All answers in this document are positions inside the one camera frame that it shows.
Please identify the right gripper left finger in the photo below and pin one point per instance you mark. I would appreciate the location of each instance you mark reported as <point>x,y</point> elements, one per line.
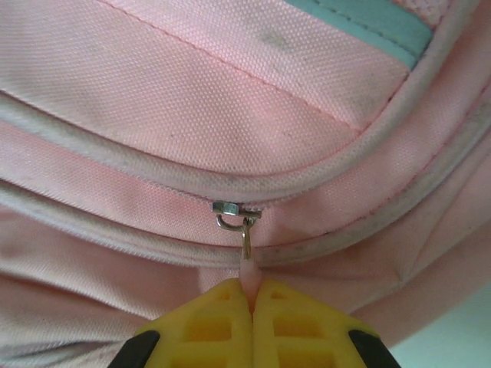
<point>207,329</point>

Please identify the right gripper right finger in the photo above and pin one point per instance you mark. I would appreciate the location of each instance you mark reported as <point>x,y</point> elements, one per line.
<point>299,329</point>

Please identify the pink backpack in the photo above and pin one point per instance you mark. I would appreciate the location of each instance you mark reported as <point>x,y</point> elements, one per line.
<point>192,96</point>

